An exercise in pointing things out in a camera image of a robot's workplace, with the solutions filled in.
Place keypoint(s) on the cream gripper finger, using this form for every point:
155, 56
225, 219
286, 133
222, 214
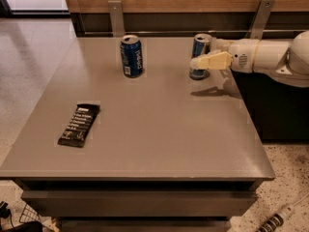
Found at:
219, 45
215, 60

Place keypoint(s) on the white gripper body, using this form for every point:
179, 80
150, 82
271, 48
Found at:
240, 56

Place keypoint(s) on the red bull can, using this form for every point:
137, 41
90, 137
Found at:
201, 45

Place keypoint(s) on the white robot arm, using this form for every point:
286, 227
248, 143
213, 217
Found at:
285, 61

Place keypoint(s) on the blue pepsi can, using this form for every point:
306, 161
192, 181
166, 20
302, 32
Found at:
131, 53

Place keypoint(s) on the black snack bar wrapper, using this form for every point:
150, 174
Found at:
80, 123

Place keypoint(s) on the white power strip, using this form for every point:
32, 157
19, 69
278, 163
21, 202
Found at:
278, 219

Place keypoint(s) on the lower grey drawer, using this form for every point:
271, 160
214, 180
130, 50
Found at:
145, 226

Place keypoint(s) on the grey drawer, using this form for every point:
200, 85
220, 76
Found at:
118, 203
145, 226

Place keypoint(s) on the upper grey drawer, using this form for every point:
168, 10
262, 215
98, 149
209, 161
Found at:
118, 203

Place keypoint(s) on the right metal bracket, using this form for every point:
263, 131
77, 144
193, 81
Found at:
260, 19

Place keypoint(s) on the metal bracket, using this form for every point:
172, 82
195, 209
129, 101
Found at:
260, 19
116, 17

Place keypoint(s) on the left metal bracket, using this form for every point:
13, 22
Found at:
116, 17

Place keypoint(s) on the black wire basket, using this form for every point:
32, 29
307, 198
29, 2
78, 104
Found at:
29, 220

